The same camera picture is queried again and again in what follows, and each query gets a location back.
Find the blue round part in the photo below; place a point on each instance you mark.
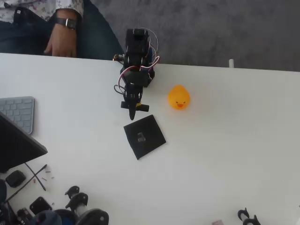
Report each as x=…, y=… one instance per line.
x=68, y=219

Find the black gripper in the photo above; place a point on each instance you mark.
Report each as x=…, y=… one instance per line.
x=132, y=99

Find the person's bare hand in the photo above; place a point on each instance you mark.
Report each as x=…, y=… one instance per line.
x=63, y=44

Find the brass and black plug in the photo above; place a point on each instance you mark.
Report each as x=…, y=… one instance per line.
x=118, y=57

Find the white post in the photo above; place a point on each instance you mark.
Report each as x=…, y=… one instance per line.
x=231, y=63

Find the person in jeans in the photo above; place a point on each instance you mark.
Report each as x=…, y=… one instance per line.
x=93, y=35

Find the dark blue round cap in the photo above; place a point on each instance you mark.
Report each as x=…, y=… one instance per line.
x=47, y=219

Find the black circuit board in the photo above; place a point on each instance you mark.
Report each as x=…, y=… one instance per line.
x=23, y=214

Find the grey keyboard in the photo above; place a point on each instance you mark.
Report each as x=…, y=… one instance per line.
x=18, y=112

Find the yellow rubber duck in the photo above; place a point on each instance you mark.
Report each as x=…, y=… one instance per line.
x=179, y=98

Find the black square mounting plate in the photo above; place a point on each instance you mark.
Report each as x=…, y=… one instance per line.
x=40, y=205

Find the thin black stick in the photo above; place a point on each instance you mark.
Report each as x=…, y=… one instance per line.
x=41, y=185
x=43, y=167

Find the black clamp with silver rod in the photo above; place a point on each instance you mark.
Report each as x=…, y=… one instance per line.
x=93, y=216

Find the black square pad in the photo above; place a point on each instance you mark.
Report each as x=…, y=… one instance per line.
x=152, y=131

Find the white floral shirt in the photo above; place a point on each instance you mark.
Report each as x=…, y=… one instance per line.
x=42, y=7

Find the black wristwatch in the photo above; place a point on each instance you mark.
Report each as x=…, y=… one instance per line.
x=66, y=22

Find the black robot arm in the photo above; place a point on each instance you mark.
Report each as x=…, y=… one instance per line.
x=137, y=47

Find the small black clamp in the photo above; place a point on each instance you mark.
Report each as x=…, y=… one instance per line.
x=252, y=221

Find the person's forearm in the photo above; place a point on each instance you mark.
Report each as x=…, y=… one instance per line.
x=66, y=13

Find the dark round object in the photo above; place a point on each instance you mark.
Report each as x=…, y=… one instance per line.
x=2, y=191

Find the small black pouch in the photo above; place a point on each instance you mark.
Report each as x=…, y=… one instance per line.
x=15, y=178

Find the black laptop screen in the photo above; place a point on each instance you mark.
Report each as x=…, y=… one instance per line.
x=16, y=147

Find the black tangled part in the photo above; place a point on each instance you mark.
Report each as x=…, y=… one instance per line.
x=3, y=215

